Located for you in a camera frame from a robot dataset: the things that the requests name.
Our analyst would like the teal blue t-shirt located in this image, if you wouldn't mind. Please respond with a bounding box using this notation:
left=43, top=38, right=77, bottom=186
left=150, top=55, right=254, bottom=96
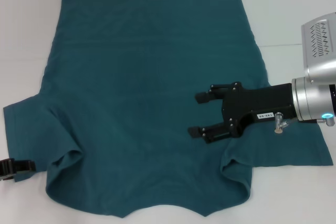
left=3, top=0, right=332, bottom=205

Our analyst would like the silver plug with thin cable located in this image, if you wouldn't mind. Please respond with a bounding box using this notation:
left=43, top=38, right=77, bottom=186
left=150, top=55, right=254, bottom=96
left=272, top=112, right=299, bottom=133

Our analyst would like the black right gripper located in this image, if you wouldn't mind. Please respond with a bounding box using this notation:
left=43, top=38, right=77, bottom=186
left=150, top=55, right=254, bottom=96
left=187, top=81, right=297, bottom=145

